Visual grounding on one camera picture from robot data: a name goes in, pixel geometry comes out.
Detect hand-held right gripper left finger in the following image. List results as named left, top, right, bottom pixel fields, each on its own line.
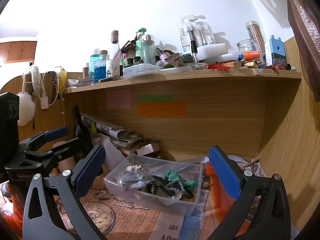
left=22, top=145, right=108, bottom=240

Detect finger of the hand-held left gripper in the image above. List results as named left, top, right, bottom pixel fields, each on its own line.
left=19, top=127, right=69, bottom=153
left=25, top=137, right=84, bottom=166

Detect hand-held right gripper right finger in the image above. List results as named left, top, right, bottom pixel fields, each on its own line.
left=207, top=145, right=292, bottom=240

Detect floral scrunchie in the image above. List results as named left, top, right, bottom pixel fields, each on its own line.
left=126, top=164, right=148, bottom=172

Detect green scrunchie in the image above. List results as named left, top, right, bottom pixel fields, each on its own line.
left=161, top=170, right=198, bottom=188

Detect black patterned headband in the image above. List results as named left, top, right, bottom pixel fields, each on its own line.
left=146, top=180, right=195, bottom=198

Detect clear plastic box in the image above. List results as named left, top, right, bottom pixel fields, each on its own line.
left=103, top=153, right=203, bottom=217

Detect orange packet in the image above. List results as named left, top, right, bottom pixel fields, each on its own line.
left=204, top=164, right=234, bottom=220

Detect dark wine bottle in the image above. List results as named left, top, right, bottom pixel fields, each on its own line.
left=72, top=105, right=103, bottom=175

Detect white paper sheet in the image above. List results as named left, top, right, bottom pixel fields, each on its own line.
left=100, top=137, right=133, bottom=171

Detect white fluffy earmuffs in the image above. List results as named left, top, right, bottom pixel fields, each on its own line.
left=16, top=65, right=43, bottom=127

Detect stack of newspapers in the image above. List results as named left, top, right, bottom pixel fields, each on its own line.
left=80, top=112, right=160, bottom=155

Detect black patterned hairband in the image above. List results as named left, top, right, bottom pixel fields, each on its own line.
left=47, top=71, right=59, bottom=105

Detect yellow cloth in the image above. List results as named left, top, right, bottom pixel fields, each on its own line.
left=58, top=66, right=68, bottom=95

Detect small cardboard box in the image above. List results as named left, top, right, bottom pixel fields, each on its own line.
left=136, top=142, right=160, bottom=157

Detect white tube with red print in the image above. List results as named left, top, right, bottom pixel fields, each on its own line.
left=78, top=76, right=95, bottom=87

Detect vintage newspaper print mat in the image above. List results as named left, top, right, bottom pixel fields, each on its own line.
left=0, top=155, right=268, bottom=240

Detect pink sticky note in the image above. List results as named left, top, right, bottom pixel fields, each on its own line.
left=107, top=89, right=132, bottom=109

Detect faceted bottle with blue liquid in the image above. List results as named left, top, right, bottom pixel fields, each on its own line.
left=94, top=50, right=108, bottom=83

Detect black and gold marker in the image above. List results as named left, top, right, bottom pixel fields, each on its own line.
left=98, top=75, right=120, bottom=83

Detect light blue tall bottle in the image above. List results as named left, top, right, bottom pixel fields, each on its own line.
left=90, top=49, right=100, bottom=68

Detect orange sticky note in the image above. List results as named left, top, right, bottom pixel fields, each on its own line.
left=137, top=102, right=187, bottom=119

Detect clear labelled glass bottle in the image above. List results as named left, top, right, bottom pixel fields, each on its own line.
left=106, top=30, right=123, bottom=77

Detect green sticky note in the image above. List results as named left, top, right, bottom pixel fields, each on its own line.
left=139, top=94, right=174, bottom=102

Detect wooden shelf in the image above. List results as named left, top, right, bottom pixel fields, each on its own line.
left=62, top=69, right=302, bottom=94

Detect clear flat plastic case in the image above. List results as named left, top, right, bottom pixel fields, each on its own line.
left=122, top=63, right=162, bottom=79

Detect red feather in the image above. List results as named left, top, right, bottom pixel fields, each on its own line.
left=207, top=64, right=233, bottom=71

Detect black ink bottles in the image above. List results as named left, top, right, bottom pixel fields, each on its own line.
left=126, top=58, right=144, bottom=67

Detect mint green pump bottle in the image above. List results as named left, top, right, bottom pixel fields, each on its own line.
left=135, top=28, right=147, bottom=60

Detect clear bottle with silver cap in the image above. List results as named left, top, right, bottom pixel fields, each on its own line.
left=141, top=34, right=156, bottom=65

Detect white plastic tray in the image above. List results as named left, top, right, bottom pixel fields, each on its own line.
left=196, top=43, right=227, bottom=60

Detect glass jar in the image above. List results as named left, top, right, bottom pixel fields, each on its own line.
left=236, top=39, right=262, bottom=55

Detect blue pencil sharpener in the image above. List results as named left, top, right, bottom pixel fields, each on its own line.
left=265, top=35, right=287, bottom=67

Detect clear tube of pencils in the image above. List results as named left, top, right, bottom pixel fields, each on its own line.
left=245, top=21, right=267, bottom=55

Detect clear blister pack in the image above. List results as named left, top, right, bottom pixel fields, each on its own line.
left=177, top=15, right=217, bottom=55

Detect mauve striped curtain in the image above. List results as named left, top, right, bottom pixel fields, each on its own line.
left=237, top=0, right=320, bottom=103

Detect wooden wall cabinet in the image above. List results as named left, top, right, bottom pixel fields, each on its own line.
left=0, top=41, right=37, bottom=64

